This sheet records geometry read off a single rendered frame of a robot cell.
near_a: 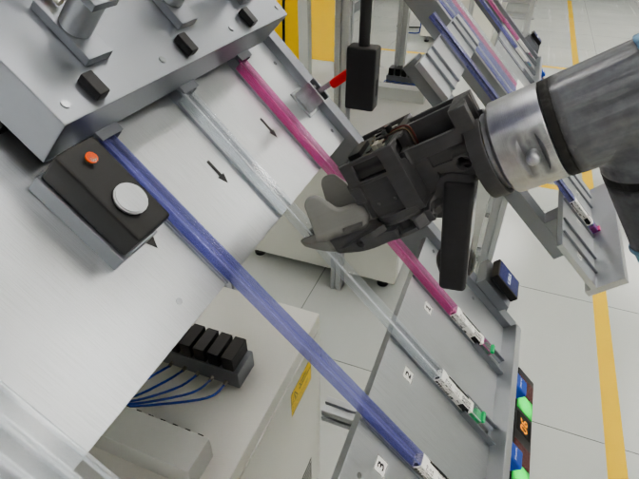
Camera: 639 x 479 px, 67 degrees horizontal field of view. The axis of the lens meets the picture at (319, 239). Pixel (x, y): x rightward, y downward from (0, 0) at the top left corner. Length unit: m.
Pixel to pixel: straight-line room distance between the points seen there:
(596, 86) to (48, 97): 0.35
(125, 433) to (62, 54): 0.51
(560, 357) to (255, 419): 1.25
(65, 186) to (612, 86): 0.36
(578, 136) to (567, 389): 1.41
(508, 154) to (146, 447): 0.57
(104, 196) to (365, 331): 1.44
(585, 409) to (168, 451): 1.29
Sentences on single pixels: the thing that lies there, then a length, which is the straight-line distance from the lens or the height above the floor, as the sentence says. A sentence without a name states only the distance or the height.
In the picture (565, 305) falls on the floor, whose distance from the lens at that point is 2.02.
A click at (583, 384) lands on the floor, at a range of 1.77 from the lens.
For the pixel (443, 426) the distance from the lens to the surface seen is 0.59.
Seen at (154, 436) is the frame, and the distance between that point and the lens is 0.73.
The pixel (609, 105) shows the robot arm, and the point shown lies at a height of 1.15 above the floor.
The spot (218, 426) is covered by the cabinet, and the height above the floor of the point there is 0.62.
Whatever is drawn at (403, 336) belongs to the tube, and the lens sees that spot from 0.55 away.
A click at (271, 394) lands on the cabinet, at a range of 0.79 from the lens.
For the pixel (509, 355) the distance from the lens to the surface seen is 0.74.
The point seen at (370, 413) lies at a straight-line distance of 0.48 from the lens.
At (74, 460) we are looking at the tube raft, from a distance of 0.33.
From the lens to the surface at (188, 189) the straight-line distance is 0.45.
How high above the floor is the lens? 1.26
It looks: 37 degrees down
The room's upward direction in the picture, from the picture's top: straight up
